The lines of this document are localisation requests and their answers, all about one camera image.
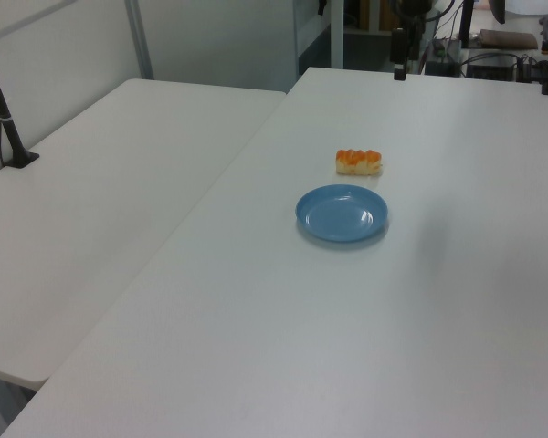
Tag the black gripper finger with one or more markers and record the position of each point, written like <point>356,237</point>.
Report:
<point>398,45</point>
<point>415,45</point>

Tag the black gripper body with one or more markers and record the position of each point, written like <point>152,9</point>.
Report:
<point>408,10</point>

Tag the orange glazed bread roll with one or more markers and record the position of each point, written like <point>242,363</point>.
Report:
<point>359,161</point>

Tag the blue plastic plate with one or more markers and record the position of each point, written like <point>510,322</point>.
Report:
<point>341,212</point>

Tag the wooden cabinet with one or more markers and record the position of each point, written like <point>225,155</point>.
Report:
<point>376,16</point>

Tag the black vertical pole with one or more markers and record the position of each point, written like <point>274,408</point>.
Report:
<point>466,23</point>

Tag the black electronics box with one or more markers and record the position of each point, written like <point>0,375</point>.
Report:
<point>491,68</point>

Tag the brown flat pad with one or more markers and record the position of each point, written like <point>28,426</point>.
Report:
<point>507,38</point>

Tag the white table frame leg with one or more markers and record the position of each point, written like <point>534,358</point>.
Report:
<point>333,34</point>

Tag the black camera stand pole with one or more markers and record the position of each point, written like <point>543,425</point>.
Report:
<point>2,114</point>

